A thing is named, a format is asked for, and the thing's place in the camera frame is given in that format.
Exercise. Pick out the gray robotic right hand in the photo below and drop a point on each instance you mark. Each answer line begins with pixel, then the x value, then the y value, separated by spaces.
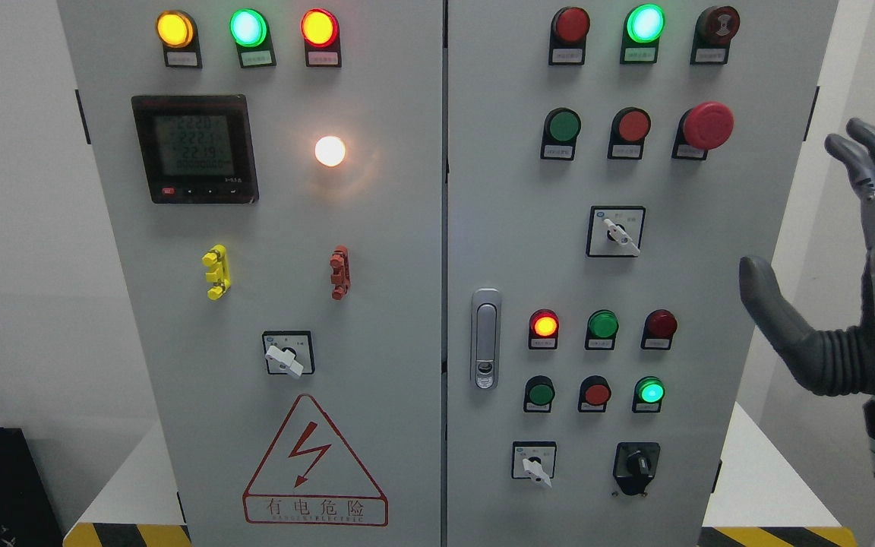
pixel 827 363

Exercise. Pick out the gray rotary switch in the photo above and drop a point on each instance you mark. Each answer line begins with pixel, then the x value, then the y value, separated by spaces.
pixel 534 461
pixel 615 231

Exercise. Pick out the green lit push button lower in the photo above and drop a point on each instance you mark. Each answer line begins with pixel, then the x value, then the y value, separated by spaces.
pixel 649 393

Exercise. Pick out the green indicator middle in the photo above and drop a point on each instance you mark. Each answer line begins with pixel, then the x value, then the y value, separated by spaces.
pixel 601 330

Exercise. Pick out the red emergency stop mushroom button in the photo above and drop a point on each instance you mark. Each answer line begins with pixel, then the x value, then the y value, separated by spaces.
pixel 704 127

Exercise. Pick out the red push button lower row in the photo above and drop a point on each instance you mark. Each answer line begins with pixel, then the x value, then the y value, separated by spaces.
pixel 594 395

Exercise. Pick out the red push button row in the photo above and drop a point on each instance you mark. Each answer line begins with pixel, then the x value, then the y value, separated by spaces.
pixel 594 395
pixel 629 129

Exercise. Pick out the gray cabinet right door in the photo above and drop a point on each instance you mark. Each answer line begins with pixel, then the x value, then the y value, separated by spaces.
pixel 519 224

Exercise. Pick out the gray cabinet door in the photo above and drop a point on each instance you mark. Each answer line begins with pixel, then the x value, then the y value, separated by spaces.
pixel 519 224
pixel 377 352

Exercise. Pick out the red lit indicator middle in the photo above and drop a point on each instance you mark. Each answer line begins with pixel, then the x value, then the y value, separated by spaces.
pixel 543 329

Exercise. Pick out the red push button upper row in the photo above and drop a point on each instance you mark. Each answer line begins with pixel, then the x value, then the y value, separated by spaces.
pixel 629 129

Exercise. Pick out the green push button lower row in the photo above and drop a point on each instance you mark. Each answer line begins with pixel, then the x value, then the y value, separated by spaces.
pixel 539 395

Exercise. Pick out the green push button row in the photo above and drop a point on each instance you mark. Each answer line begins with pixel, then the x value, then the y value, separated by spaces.
pixel 539 395
pixel 562 127

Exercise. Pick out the dark red buzzer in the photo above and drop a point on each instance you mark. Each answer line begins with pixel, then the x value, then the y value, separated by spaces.
pixel 714 30

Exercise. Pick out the green push button upper row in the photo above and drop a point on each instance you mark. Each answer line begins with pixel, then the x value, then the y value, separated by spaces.
pixel 562 127

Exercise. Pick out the green lit indicator top right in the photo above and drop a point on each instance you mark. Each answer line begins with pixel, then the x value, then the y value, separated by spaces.
pixel 642 29

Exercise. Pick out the dark red indicator top right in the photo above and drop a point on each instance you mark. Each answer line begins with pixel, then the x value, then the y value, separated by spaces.
pixel 568 32

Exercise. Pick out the red terminal clip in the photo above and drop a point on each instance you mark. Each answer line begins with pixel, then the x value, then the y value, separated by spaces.
pixel 340 272

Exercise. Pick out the red electrical hazard warning sign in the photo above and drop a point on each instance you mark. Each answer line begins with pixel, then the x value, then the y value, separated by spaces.
pixel 310 475

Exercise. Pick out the white glowing indicator lamp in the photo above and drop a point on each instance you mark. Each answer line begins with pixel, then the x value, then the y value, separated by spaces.
pixel 330 151

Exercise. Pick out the gray cabinet left door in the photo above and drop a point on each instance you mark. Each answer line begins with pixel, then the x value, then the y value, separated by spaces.
pixel 377 352

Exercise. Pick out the red indicator light top left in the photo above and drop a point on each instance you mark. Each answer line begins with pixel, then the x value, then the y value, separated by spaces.
pixel 321 38

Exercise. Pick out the yellow terminal clip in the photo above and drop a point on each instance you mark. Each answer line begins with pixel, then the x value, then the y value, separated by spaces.
pixel 217 272

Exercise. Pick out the green indicator light top left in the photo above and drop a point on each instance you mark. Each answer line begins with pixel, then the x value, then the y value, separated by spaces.
pixel 251 35

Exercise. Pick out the black digital power meter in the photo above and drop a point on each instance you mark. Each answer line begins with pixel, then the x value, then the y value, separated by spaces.
pixel 196 149

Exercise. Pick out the yellow indicator light top left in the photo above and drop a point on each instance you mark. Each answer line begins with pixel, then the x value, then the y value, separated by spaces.
pixel 179 39

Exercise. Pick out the black rotary selector switch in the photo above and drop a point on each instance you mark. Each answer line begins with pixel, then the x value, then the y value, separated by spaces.
pixel 635 465

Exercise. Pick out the silver cabinet door handle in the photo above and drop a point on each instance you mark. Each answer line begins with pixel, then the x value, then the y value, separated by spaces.
pixel 485 335

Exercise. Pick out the gray rotary switch left door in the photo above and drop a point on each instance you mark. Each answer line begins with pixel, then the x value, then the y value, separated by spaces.
pixel 288 353

